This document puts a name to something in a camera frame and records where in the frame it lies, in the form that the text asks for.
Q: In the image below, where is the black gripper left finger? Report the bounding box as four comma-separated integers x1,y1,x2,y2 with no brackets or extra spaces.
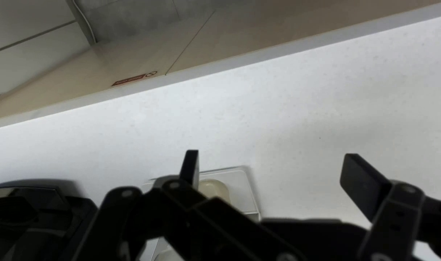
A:
69,149,304,261

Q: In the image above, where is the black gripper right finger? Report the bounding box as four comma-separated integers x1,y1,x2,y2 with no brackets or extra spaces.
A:
338,152,441,261

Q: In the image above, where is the clear plastic cup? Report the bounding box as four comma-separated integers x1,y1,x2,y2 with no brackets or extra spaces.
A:
142,165,264,225

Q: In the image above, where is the small red label sticker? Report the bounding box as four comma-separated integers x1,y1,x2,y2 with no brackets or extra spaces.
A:
110,69,159,88

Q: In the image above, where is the beige cabinet door with label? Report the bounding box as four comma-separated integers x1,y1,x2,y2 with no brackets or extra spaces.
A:
0,11,214,123

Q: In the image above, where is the white cabinet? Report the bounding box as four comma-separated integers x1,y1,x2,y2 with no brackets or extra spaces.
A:
0,0,94,98

